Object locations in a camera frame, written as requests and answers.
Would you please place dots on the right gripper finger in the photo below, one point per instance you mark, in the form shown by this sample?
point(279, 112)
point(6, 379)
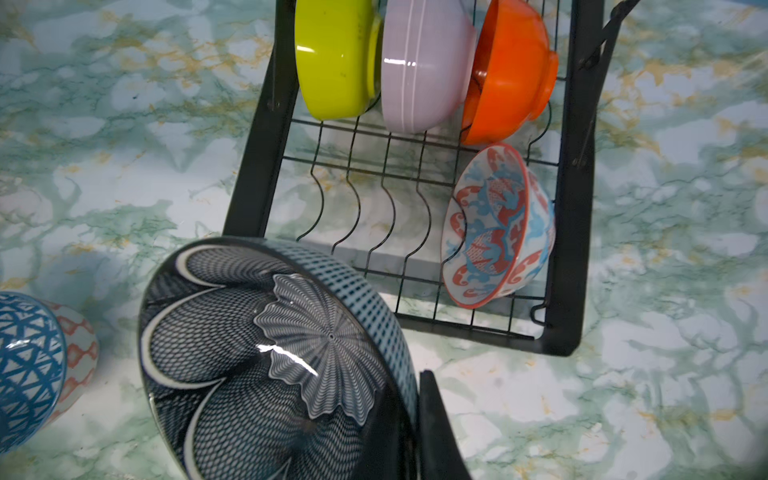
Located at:
point(440, 458)

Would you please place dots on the black patterned bowl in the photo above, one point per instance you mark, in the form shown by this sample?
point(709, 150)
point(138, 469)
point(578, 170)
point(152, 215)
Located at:
point(265, 359)

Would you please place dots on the red white patterned bowl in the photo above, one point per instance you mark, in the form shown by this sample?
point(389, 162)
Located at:
point(499, 228)

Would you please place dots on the orange plastic bowl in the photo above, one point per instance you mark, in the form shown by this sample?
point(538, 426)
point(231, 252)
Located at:
point(513, 73)

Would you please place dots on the lilac plastic bowl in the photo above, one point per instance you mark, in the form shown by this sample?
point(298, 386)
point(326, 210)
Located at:
point(427, 56)

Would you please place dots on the blue patterned bowl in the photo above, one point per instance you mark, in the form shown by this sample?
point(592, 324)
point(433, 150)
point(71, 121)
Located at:
point(49, 354)

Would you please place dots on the lime green bowl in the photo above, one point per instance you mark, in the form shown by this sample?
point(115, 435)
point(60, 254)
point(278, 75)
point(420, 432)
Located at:
point(337, 52)

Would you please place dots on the black wire dish rack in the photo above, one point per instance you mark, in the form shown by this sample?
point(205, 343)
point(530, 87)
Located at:
point(559, 310)

